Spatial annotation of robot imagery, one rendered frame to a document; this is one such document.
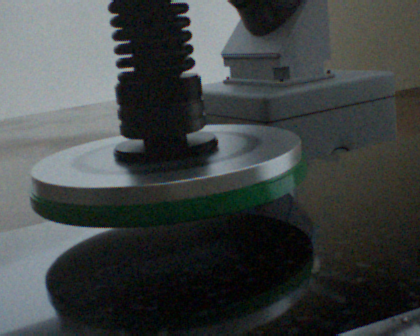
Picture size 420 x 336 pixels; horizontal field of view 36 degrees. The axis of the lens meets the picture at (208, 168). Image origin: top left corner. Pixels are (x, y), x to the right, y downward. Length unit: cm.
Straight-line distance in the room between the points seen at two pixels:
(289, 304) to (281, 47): 119
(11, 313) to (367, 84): 128
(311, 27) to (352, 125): 25
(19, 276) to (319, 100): 112
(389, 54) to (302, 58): 585
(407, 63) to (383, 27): 55
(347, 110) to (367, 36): 563
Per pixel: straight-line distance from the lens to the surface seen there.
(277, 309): 36
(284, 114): 143
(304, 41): 157
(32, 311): 40
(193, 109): 49
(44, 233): 54
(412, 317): 35
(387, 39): 738
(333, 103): 152
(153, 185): 41
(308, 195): 56
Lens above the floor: 103
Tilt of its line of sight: 13 degrees down
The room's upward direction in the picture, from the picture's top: 6 degrees counter-clockwise
